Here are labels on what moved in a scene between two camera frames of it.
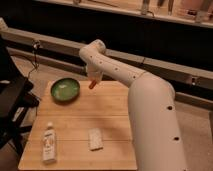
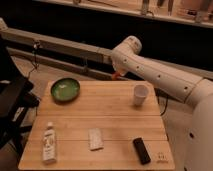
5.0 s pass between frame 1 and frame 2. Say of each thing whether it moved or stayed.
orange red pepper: moved
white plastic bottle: stayed
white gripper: moved
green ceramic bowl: stayed
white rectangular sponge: stayed
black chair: stayed
